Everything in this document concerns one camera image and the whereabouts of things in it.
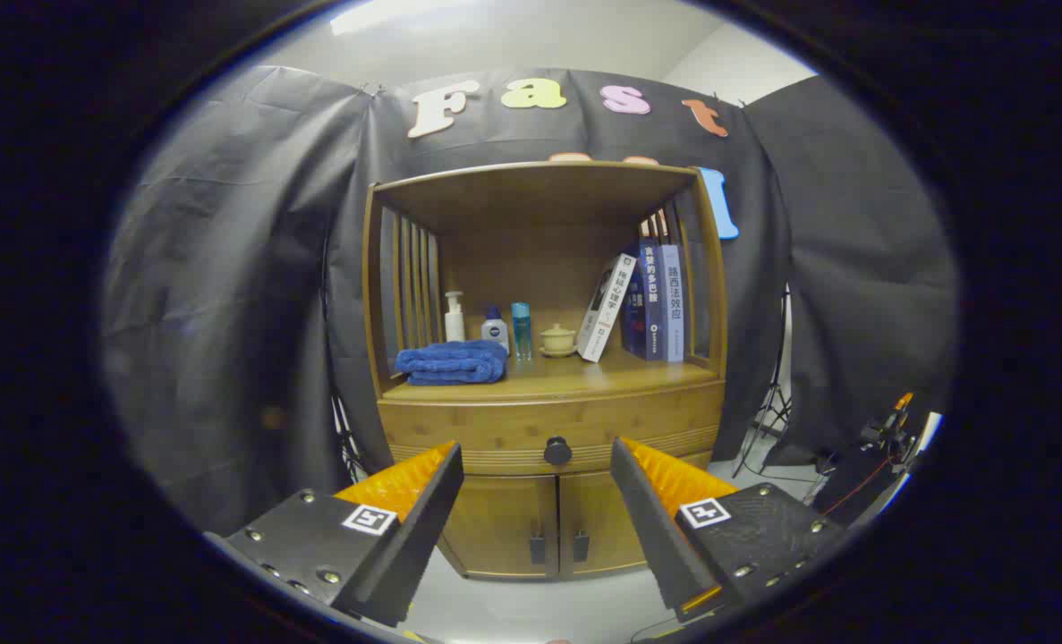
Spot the black device with orange part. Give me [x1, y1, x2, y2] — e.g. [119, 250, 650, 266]
[812, 392, 930, 527]

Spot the wooden cabinet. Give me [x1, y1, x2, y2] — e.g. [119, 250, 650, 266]
[361, 161, 728, 580]

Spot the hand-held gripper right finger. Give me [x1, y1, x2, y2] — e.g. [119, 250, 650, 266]
[609, 436, 849, 624]

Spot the dark blue book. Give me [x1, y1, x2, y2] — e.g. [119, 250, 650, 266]
[620, 237, 666, 360]

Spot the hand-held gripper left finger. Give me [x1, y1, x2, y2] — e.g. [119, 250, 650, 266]
[204, 441, 465, 629]

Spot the pale blue book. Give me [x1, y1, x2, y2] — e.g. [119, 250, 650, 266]
[658, 243, 685, 363]

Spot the black backdrop cloth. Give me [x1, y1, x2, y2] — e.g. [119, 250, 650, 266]
[101, 64, 959, 538]

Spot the black tripod stand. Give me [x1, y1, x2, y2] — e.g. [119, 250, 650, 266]
[323, 224, 369, 486]
[732, 286, 795, 479]

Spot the blue folded towel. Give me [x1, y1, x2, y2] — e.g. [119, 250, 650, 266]
[395, 340, 509, 386]

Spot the wooden cabinet door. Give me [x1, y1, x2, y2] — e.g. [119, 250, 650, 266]
[441, 474, 558, 578]
[559, 452, 712, 575]

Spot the wooden countertop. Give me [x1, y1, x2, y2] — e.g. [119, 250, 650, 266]
[383, 347, 719, 402]

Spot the beige lidded teacup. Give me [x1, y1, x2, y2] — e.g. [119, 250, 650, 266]
[539, 323, 578, 359]

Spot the clear blue bottle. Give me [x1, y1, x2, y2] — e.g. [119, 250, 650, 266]
[510, 302, 533, 362]

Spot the white book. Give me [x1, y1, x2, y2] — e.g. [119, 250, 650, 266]
[577, 253, 639, 363]

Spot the wooden drawer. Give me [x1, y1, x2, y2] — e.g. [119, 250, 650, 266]
[378, 380, 726, 475]

